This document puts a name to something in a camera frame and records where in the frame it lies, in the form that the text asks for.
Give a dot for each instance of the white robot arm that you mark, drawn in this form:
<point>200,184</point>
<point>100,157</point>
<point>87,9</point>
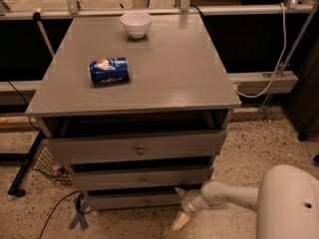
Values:
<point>286,203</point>

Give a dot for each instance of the grey drawer cabinet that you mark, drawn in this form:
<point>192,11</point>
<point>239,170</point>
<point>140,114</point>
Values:
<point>177,84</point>

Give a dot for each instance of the grey bottom drawer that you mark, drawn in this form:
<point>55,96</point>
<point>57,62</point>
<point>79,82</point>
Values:
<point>132,198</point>

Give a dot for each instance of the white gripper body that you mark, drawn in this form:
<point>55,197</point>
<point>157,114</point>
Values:
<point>187,201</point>

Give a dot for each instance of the blue tape cross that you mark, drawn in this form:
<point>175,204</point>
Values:
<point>81,206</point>

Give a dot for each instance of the grey middle drawer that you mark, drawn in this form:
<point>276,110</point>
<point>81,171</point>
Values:
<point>139,178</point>

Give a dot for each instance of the white bowl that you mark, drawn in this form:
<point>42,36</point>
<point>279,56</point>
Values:
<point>136,24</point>

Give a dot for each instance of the thin metal rod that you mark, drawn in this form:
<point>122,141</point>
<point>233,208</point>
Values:
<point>281,65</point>

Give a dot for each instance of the grey drawer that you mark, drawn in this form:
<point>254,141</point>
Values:
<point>132,198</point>
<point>99,149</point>
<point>139,178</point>

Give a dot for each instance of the wire mesh basket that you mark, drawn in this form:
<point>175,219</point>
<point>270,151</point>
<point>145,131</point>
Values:
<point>46,165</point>

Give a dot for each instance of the black metal frame leg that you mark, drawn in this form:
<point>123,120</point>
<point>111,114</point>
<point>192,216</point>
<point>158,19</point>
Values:
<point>15,189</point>

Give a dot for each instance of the grey top drawer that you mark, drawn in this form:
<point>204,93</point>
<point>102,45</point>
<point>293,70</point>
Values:
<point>99,149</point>

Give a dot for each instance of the metal rail frame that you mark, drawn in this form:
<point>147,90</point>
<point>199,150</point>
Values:
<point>159,9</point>

